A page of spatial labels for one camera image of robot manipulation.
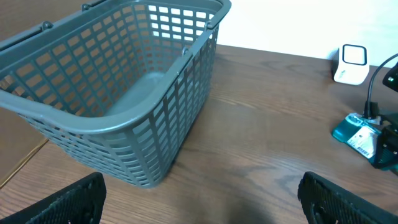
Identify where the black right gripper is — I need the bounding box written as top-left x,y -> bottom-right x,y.
369,102 -> 397,170

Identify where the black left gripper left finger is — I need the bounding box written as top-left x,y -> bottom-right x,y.
1,172 -> 106,224

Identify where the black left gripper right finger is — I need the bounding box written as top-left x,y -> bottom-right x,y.
297,171 -> 397,224

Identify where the teal mouthwash bottle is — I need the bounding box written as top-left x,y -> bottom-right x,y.
332,112 -> 397,171

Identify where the white barcode scanner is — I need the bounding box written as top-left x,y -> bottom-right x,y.
331,44 -> 369,85

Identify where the grey plastic shopping basket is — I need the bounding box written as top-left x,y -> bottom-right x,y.
1,0 -> 231,188

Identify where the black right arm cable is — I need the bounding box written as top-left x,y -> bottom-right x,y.
363,53 -> 398,119

